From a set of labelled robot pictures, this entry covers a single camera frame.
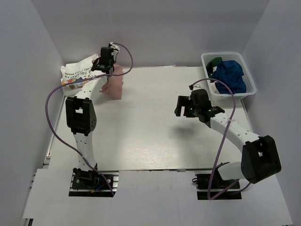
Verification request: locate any blue t shirt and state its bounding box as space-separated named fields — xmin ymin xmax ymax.
xmin=220 ymin=60 xmax=246 ymax=94

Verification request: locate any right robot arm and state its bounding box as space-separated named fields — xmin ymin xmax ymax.
xmin=174 ymin=89 xmax=282 ymax=188

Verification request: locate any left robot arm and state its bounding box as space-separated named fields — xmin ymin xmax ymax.
xmin=65 ymin=43 xmax=119 ymax=171

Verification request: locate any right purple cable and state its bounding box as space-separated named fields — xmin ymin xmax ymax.
xmin=188 ymin=78 xmax=253 ymax=201

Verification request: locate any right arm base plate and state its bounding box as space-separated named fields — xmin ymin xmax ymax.
xmin=192 ymin=173 xmax=242 ymax=201

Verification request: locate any white and green t shirt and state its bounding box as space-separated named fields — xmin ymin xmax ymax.
xmin=206 ymin=57 xmax=222 ymax=81

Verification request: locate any pink printed t shirt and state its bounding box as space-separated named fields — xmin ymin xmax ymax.
xmin=93 ymin=76 xmax=124 ymax=100

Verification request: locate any folded white printed t shirt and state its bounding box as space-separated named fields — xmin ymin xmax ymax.
xmin=61 ymin=54 xmax=102 ymax=97

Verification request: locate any white plastic basket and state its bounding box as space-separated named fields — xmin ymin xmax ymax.
xmin=201 ymin=52 xmax=257 ymax=100

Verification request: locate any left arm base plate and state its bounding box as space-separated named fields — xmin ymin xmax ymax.
xmin=69 ymin=168 xmax=119 ymax=197

